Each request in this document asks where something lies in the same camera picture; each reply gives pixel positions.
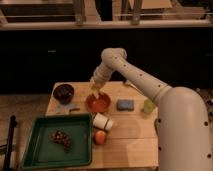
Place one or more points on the blue sponge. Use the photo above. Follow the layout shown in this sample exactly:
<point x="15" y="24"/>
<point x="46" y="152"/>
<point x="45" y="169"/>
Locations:
<point x="125" y="104"/>

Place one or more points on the bunch of dark grapes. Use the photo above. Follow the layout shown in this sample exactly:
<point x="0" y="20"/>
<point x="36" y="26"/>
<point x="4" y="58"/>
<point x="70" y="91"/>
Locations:
<point x="61" y="138"/>

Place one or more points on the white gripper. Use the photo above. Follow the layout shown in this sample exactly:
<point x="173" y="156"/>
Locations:
<point x="101" y="75"/>

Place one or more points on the green plastic tray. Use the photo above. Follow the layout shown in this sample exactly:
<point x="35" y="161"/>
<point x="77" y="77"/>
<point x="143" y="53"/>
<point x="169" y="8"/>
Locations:
<point x="42" y="153"/>

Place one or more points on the grey cloth with dark item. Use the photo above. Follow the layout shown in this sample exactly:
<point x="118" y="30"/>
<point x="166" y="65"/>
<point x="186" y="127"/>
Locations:
<point x="66" y="109"/>

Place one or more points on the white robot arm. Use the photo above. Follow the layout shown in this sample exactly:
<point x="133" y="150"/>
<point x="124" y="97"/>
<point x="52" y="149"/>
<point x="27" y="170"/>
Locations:
<point x="183" y="130"/>

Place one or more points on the yellow banana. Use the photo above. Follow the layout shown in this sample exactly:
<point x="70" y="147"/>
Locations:
<point x="96" y="87"/>

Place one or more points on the yellow-green cup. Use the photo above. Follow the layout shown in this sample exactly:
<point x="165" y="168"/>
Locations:
<point x="148" y="106"/>

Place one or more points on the dark brown bowl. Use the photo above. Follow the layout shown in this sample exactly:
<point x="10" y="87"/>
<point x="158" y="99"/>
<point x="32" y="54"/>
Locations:
<point x="63" y="93"/>

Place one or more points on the black stand pole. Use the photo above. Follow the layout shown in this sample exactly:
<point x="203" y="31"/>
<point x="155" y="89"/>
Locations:
<point x="12" y="125"/>

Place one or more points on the red bowl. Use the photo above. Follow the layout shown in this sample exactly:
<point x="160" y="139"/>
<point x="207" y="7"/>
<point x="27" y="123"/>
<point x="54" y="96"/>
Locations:
<point x="98" y="105"/>

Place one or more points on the red apple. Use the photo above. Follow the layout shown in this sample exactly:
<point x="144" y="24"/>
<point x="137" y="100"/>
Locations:
<point x="100" y="137"/>

